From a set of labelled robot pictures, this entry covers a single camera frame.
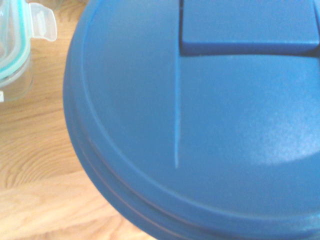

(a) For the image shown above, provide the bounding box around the glass container teal-sealed lid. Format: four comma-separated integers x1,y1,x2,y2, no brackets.
0,0,59,103

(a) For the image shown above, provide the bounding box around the clear plastic pitcher blue lid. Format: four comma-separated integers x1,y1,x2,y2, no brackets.
62,0,320,240

